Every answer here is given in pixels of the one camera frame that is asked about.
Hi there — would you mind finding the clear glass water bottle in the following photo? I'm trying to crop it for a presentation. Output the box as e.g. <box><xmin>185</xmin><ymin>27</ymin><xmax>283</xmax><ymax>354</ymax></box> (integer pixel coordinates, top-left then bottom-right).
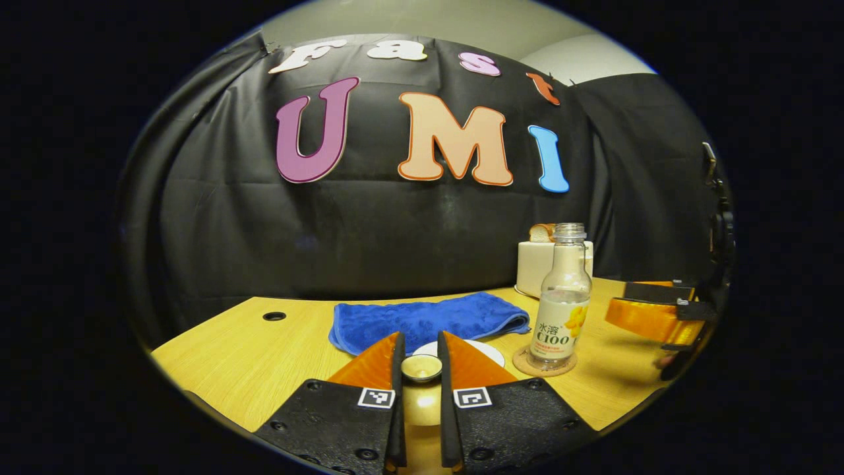
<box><xmin>527</xmin><ymin>223</ymin><xmax>592</xmax><ymax>369</ymax></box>

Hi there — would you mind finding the black backdrop cloth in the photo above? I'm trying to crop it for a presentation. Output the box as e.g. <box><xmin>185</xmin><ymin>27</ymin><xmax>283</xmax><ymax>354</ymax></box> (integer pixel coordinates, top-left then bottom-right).
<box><xmin>119</xmin><ymin>30</ymin><xmax>733</xmax><ymax>350</ymax></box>

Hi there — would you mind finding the beige ceramic teacup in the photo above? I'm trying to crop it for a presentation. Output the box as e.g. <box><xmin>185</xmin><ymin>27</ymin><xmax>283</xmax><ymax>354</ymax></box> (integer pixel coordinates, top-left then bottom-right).
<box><xmin>412</xmin><ymin>338</ymin><xmax>506</xmax><ymax>369</ymax></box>

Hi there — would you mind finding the beige teacup lid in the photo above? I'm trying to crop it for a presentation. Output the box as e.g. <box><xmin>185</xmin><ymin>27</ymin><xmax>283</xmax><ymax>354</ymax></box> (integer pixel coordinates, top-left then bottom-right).
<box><xmin>400</xmin><ymin>354</ymin><xmax>444</xmax><ymax>427</ymax></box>

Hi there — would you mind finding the white toaster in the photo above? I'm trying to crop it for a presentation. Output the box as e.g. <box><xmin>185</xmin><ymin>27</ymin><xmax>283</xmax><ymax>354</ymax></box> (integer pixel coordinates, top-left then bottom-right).
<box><xmin>516</xmin><ymin>239</ymin><xmax>594</xmax><ymax>299</ymax></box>

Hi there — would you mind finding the blue towel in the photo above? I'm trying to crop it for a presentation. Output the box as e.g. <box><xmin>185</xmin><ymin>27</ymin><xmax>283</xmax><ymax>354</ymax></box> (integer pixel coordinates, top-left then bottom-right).
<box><xmin>328</xmin><ymin>292</ymin><xmax>530</xmax><ymax>357</ymax></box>

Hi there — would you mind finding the round cork coaster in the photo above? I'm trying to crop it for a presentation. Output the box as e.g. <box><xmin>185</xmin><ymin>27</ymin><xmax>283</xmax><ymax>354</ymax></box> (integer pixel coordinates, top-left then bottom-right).
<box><xmin>512</xmin><ymin>343</ymin><xmax>578</xmax><ymax>378</ymax></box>

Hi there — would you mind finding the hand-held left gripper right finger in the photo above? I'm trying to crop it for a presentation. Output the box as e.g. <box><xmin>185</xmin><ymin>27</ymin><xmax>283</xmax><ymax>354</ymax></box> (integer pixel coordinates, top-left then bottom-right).
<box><xmin>437</xmin><ymin>331</ymin><xmax>597</xmax><ymax>475</ymax></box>

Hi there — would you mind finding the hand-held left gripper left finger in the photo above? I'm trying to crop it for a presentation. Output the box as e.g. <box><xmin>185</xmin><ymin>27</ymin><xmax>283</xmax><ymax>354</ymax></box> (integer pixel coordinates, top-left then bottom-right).
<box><xmin>254</xmin><ymin>331</ymin><xmax>407</xmax><ymax>475</ymax></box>

